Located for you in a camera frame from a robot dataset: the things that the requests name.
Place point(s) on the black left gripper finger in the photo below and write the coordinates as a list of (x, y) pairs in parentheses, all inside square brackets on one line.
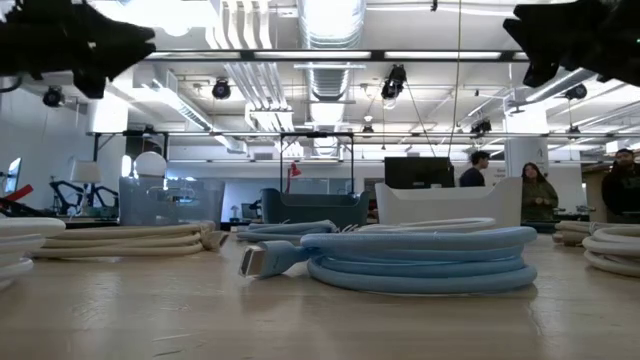
[(91, 84), (120, 42)]

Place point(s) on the silver ventilation duct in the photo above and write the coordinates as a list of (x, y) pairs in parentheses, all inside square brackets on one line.
[(332, 50)]

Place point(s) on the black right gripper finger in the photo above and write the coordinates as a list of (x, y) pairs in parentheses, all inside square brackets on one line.
[(542, 30), (542, 72)]

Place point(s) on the teal plastic bin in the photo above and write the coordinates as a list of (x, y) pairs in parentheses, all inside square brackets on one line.
[(320, 210)]

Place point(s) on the white shade table lamp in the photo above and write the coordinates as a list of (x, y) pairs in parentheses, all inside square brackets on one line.
[(86, 171)]

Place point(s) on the black metal rig frame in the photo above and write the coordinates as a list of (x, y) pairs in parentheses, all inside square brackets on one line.
[(281, 165)]

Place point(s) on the black computer monitor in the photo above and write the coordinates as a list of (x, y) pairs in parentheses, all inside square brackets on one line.
[(419, 172)]

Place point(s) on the black hanging camera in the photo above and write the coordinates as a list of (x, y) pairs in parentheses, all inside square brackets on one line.
[(395, 80)]

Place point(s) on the red desk lamp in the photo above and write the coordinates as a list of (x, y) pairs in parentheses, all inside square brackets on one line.
[(294, 171)]

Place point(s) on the tilted computer monitor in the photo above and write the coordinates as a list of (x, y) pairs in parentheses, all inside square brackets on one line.
[(13, 176)]

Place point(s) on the person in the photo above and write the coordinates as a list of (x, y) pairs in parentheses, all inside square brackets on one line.
[(474, 175), (537, 197), (622, 190)]

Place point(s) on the white plastic bin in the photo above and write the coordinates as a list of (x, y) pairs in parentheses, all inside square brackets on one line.
[(440, 205)]

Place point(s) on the black ceiling spotlight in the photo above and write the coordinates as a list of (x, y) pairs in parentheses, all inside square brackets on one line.
[(221, 90), (576, 92), (52, 96), (481, 126)]

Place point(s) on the black overhead light bar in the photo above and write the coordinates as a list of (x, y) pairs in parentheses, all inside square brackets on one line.
[(375, 55)]

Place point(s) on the black spare robot arm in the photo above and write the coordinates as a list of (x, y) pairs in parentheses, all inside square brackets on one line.
[(62, 192)]

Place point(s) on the globe lamp with brass base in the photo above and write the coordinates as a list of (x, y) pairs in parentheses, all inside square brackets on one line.
[(150, 164)]

